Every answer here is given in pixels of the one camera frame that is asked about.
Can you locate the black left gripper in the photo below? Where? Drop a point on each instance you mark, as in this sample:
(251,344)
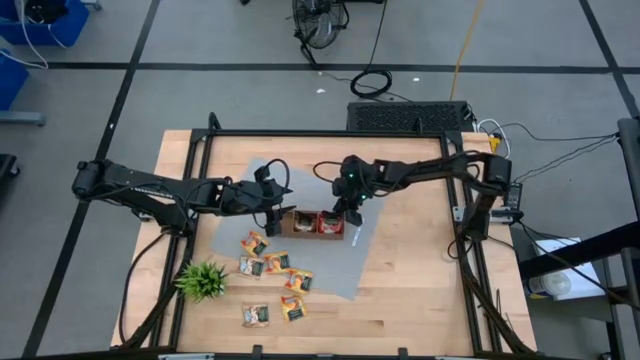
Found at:
(255,197)

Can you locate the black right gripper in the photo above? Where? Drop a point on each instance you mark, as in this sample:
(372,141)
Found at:
(357,180)

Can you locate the red strawberry tea packet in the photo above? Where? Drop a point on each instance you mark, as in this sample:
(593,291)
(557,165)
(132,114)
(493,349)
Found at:
(331,223)

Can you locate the wooden three-compartment tray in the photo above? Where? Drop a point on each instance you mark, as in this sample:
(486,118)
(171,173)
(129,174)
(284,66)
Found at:
(287,231)

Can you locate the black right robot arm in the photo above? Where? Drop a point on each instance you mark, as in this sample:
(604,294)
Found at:
(440,170)

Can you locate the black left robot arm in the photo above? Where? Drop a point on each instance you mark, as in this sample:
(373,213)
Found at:
(150,187)

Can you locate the orange mango tea packet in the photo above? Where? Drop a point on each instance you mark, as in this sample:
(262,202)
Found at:
(277,262)
(255,243)
(299,281)
(293,308)

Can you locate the white label strip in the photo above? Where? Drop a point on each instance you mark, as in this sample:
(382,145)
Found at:
(356,236)

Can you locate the grey ribbed mat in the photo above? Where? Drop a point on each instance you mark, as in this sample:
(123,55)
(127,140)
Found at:
(325,265)

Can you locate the black perforated computer case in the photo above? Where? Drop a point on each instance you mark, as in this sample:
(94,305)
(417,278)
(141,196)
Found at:
(405,117)

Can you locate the spiky green artificial plant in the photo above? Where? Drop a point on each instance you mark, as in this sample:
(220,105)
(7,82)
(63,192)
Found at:
(200,281)

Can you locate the yellow connector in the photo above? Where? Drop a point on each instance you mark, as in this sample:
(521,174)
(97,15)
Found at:
(494,143)

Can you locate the black floor fan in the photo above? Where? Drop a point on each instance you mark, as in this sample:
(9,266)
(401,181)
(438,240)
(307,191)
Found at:
(317,22)

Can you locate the black metal rack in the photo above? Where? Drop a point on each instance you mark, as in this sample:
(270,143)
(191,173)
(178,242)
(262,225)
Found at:
(575,250)

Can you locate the white box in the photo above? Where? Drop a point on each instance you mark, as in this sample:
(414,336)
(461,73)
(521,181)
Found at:
(580,287)

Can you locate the large blue storage bin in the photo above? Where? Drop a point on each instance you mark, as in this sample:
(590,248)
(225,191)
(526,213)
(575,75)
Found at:
(70,27)

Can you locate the grey metal foot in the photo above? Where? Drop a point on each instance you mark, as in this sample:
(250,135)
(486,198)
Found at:
(20,118)

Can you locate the black chair base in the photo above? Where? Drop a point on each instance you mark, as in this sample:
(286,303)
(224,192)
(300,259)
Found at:
(6,170)

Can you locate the small blue storage bin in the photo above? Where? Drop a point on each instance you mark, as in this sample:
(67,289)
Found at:
(10,82)

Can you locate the black device in bin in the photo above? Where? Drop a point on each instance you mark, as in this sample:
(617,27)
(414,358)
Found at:
(45,10)

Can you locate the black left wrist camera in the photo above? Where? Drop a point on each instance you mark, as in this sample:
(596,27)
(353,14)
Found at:
(263,173)

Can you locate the black aluminium table frame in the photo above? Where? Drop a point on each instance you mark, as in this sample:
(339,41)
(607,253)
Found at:
(325,134)

